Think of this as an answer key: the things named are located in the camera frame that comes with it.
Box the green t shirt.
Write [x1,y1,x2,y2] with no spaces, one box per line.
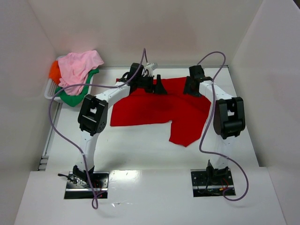
[56,67,101,107]

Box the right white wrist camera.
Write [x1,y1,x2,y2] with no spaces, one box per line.
[189,65,205,79]

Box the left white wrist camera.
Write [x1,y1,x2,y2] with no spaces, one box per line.
[127,63,158,79]

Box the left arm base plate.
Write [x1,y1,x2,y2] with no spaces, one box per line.
[64,172,109,200]

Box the red t shirt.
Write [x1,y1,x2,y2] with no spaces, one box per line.
[110,77,211,147]

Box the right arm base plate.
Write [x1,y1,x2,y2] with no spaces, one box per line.
[191,169,236,197]

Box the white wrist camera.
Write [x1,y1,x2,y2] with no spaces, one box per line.
[189,65,205,79]
[127,63,158,79]

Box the orange t shirt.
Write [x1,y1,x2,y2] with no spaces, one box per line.
[49,60,61,85]

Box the pink t shirt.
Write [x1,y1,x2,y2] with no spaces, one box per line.
[58,50,104,96]

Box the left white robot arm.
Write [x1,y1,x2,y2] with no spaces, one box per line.
[73,73,167,184]

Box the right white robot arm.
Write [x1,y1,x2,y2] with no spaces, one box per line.
[183,75,246,184]

